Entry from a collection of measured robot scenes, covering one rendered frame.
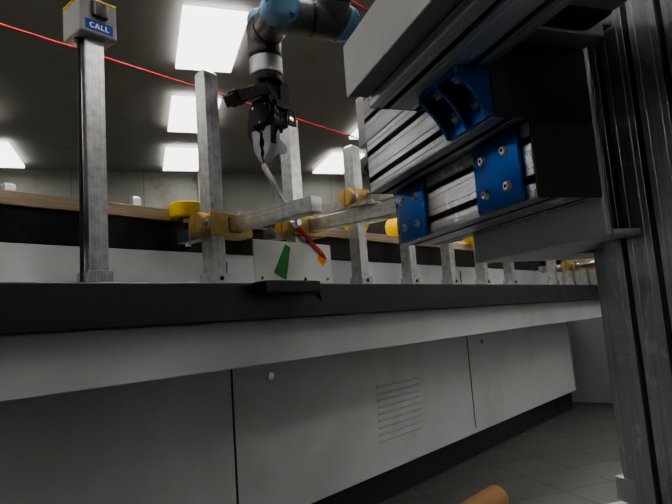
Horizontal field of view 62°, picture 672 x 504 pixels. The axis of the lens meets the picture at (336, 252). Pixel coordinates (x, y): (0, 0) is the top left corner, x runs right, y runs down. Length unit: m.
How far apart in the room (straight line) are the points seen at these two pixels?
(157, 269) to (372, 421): 0.91
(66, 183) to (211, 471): 9.68
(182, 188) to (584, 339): 8.41
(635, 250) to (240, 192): 10.40
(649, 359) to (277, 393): 1.06
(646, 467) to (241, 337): 0.80
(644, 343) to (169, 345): 0.81
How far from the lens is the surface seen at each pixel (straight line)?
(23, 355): 1.02
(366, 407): 1.89
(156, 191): 10.84
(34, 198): 1.27
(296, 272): 1.34
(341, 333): 1.49
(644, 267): 0.76
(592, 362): 3.83
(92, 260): 1.06
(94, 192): 1.08
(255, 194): 11.03
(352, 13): 1.32
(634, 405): 0.79
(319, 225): 1.37
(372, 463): 1.93
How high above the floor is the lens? 0.61
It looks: 7 degrees up
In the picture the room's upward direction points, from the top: 4 degrees counter-clockwise
